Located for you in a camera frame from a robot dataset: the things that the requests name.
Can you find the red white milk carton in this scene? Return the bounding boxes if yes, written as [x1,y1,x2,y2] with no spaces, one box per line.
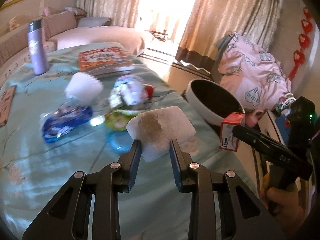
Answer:
[219,113,245,152]

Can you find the white sponge block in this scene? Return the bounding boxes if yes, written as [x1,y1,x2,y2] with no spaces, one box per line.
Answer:
[126,106,196,163]

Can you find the white black trash bin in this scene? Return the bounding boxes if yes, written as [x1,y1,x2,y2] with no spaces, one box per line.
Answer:
[185,79,245,126]

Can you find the right hand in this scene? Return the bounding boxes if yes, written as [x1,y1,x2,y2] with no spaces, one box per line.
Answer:
[259,173,304,239]

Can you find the pink heart pattern quilt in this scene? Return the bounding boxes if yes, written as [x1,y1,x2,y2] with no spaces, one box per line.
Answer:
[216,31,291,111]

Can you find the green snack wrapper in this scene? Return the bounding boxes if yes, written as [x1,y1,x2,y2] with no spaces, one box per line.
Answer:
[104,109,141,131]

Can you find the blue snack wrapper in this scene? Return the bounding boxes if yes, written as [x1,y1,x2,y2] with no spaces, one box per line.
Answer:
[41,105,93,144]

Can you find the teal floral tablecloth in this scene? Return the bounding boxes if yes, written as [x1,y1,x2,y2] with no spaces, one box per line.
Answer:
[1,43,257,239]

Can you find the silver foil snack wrapper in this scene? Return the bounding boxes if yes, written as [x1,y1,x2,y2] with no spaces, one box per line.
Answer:
[108,75,149,108]

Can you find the white paper cupcake liners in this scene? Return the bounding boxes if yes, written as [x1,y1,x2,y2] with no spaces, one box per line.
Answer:
[65,72,104,105]

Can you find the right beige curtain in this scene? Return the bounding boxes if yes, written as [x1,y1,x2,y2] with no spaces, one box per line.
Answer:
[175,0,283,70]

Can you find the phone with pink case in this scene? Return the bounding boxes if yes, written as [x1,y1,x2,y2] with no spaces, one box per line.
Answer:
[0,86,17,127]

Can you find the orange red picture book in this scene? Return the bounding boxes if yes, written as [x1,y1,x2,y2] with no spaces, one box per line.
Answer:
[78,46,135,76]

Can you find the beige sofa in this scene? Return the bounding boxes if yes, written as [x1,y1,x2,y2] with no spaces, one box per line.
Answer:
[1,11,153,85]

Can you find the purple thermos bottle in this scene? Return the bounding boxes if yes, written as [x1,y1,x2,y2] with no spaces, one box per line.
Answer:
[27,19,49,75]

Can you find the red heart wall decorations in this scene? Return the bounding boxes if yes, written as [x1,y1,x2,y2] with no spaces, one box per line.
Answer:
[289,7,313,81]

